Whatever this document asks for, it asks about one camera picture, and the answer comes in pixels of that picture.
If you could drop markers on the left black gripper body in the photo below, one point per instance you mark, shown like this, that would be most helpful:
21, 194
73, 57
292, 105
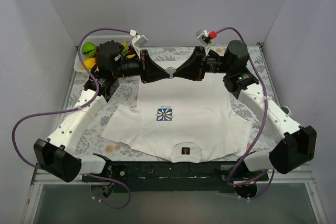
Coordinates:
143, 66

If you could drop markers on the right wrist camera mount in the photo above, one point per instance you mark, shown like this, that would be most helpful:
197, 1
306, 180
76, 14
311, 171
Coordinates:
206, 38

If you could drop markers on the white bottle grey cap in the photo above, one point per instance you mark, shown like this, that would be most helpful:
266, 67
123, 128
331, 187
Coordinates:
286, 110

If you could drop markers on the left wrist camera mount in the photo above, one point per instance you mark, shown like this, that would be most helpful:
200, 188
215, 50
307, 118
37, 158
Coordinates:
137, 41

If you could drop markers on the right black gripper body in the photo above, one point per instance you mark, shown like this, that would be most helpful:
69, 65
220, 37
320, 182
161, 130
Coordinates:
200, 63

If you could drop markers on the orange toy fruit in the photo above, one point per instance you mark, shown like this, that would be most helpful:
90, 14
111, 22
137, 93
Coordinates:
129, 56

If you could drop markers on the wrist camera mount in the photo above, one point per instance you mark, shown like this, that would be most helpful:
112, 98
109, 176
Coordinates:
137, 41
206, 38

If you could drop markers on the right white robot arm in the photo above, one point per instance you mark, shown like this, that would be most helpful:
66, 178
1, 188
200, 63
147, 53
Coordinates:
295, 144

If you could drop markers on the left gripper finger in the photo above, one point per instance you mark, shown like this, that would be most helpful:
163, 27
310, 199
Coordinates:
149, 76
149, 64

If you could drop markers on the aluminium frame rail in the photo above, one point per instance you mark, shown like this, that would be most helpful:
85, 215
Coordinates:
302, 176

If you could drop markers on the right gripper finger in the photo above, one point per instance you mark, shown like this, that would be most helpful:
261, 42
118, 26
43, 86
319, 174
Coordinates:
194, 62
193, 74

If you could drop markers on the yellow toy lemon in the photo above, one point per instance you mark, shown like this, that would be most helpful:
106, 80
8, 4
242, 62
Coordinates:
90, 62

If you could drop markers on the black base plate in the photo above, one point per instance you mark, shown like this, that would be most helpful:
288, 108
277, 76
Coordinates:
173, 185

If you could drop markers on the dark red toy grapes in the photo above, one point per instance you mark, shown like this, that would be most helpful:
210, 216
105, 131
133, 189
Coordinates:
123, 47

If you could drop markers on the floral patterned table mat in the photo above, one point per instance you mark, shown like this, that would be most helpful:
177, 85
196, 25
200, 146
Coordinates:
179, 120

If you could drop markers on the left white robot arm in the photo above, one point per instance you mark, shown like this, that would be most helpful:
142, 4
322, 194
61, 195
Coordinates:
56, 154

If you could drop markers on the green toy fruit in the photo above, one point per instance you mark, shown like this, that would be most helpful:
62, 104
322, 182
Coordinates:
89, 49

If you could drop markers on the white printed t-shirt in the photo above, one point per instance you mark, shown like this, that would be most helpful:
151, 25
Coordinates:
181, 120

